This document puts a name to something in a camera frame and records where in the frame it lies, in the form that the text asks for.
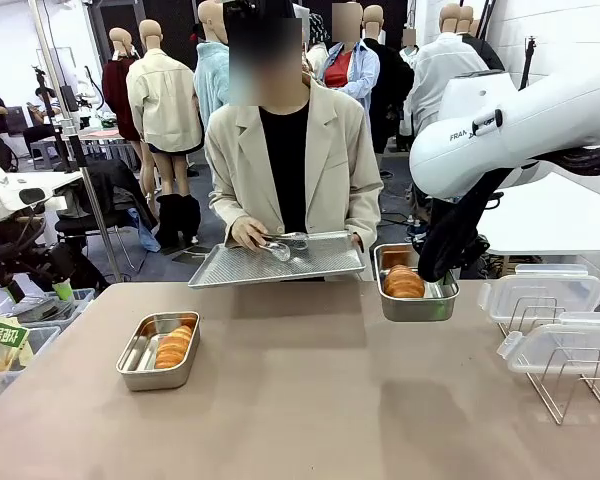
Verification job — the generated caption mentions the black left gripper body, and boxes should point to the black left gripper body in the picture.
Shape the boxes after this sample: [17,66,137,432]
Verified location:
[2,243,77,285]

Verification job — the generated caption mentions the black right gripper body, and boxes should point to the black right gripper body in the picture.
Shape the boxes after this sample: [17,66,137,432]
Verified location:
[452,192,504,271]

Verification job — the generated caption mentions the stainless steel rectangular container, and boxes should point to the stainless steel rectangular container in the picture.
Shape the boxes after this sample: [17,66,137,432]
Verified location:
[115,311,202,392]
[373,243,461,323]

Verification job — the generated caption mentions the golden bread roll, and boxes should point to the golden bread roll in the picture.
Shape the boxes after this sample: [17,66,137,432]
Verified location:
[382,264,427,300]
[154,324,194,371]

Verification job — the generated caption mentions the clear plastic container lid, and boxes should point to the clear plastic container lid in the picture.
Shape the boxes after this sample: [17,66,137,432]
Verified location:
[496,311,600,377]
[513,263,590,277]
[477,272,600,324]

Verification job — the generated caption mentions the perforated metal baking tray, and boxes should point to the perforated metal baking tray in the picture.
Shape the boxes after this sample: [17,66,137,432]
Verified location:
[187,230,368,291]

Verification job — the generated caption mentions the metal tongs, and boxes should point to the metal tongs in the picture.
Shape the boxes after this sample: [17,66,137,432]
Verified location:
[252,230,311,264]

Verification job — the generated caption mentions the person's left forearm beige sleeve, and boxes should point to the person's left forearm beige sleeve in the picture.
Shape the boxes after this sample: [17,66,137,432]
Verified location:
[343,197,384,247]

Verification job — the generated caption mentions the person's right forearm beige sleeve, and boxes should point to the person's right forearm beige sleeve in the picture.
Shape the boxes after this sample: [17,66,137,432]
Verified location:
[208,192,261,236]

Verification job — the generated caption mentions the person's right hand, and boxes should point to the person's right hand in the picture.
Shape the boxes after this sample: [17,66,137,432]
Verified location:
[228,216,270,252]

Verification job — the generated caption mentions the clear plastic storage bin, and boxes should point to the clear plastic storage bin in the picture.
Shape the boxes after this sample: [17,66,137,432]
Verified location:
[0,324,62,412]
[9,287,97,329]

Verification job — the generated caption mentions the green snack bag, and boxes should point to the green snack bag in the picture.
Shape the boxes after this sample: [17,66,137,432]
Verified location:
[0,315,34,372]

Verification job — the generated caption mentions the silver metal pole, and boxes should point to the silver metal pole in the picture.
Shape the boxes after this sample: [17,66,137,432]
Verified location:
[29,0,124,284]

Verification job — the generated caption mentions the large white table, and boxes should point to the large white table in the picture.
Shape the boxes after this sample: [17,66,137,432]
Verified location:
[474,164,600,256]

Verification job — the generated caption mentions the white side table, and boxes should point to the white side table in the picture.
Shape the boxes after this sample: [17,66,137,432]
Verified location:
[0,171,85,201]

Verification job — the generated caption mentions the chair with black jacket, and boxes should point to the chair with black jacket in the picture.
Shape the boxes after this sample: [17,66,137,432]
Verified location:
[54,158,161,281]

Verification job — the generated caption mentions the seated person in background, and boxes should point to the seated person in background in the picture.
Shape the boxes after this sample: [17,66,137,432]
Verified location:
[23,87,64,156]

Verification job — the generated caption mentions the mannequin in white shirt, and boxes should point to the mannequin in white shirt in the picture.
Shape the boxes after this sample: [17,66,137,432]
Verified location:
[409,3,491,139]

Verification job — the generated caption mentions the mannequin in black garment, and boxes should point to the mannequin in black garment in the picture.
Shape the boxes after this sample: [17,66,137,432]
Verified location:
[362,4,416,156]

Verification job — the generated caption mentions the mannequin in maroon garment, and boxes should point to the mannequin in maroon garment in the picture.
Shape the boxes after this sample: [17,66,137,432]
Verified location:
[101,27,149,201]

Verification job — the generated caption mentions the black tripod stand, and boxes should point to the black tripod stand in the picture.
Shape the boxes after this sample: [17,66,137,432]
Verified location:
[519,35,539,91]

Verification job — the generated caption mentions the mannequin in dark jacket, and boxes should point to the mannequin in dark jacket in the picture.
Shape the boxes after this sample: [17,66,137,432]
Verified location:
[457,5,506,71]

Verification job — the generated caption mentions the person in beige coat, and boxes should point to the person in beige coat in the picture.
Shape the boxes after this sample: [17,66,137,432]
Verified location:
[203,0,385,284]

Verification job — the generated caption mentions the mannequin in blue shirt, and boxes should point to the mannequin in blue shirt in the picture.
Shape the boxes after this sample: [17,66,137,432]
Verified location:
[317,2,382,126]

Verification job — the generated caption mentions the mannequin in cream jacket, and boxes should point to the mannequin in cream jacket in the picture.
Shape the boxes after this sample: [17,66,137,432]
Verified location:
[125,18,205,246]

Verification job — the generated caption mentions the mannequin in light-blue fleece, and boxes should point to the mannequin in light-blue fleece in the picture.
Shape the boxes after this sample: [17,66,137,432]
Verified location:
[193,0,231,131]

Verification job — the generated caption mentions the mannequin with patterned headscarf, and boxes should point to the mannequin with patterned headscarf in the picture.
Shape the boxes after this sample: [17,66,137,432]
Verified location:
[302,13,331,81]

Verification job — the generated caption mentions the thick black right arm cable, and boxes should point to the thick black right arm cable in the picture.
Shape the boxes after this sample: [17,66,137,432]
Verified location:
[417,142,600,284]

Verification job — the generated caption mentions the metal wire lid rack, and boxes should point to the metal wire lid rack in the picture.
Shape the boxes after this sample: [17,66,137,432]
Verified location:
[499,294,600,426]

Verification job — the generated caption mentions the black camera stand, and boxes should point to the black camera stand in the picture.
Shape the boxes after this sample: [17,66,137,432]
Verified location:
[32,64,74,174]

